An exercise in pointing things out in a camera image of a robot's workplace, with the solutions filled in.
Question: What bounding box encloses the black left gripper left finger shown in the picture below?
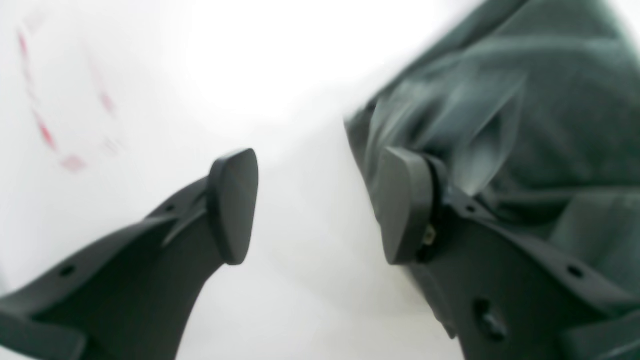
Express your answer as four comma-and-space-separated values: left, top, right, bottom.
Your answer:
0, 148, 259, 360

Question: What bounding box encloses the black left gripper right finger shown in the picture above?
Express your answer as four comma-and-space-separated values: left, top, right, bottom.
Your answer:
378, 147, 639, 360

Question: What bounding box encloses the dark grey t-shirt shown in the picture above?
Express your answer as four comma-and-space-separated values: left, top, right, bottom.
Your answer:
344, 0, 640, 341

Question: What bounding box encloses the red tape rectangle marking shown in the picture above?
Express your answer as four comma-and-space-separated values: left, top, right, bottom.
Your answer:
17, 9, 124, 173

